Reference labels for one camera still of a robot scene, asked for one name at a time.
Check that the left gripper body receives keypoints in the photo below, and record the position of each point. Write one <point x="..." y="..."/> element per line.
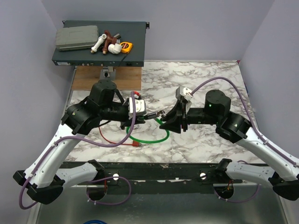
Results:
<point x="125" y="121"/>

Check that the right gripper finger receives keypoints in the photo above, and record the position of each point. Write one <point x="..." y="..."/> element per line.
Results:
<point x="171" y="113"/>
<point x="174" y="127"/>

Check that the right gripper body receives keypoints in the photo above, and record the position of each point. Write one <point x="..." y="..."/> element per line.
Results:
<point x="185" y="119"/>

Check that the green cable lock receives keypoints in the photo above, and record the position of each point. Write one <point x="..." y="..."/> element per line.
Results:
<point x="154" y="116"/>

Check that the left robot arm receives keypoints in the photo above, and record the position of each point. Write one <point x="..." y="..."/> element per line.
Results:
<point x="44" y="180"/>

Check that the white elbow fitting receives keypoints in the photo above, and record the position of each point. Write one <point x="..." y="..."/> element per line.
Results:
<point x="114" y="48"/>

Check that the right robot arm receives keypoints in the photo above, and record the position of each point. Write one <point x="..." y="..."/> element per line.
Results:
<point x="281" y="172"/>

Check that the wooden board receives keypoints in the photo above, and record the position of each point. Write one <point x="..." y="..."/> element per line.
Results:
<point x="127" y="78"/>

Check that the yellow tape measure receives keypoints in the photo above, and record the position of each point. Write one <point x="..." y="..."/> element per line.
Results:
<point x="126" y="47"/>

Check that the brown pipe fitting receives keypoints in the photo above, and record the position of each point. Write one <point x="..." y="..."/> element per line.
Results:
<point x="109" y="40"/>

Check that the white pipe fitting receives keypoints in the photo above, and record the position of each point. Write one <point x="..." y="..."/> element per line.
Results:
<point x="100" y="41"/>

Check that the grey plastic case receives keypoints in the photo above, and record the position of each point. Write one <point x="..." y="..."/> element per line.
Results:
<point x="74" y="38"/>

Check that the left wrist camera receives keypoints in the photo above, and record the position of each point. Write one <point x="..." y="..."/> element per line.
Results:
<point x="140" y="107"/>

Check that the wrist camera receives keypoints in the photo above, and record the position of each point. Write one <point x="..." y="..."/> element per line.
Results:
<point x="183" y="94"/>
<point x="140" y="107"/>

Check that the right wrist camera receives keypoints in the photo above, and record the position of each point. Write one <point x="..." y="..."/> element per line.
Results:
<point x="183" y="94"/>

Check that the grey metal bracket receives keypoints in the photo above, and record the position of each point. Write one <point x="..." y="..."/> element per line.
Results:
<point x="108" y="73"/>

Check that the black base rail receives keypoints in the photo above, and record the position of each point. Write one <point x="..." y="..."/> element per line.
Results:
<point x="121" y="178"/>

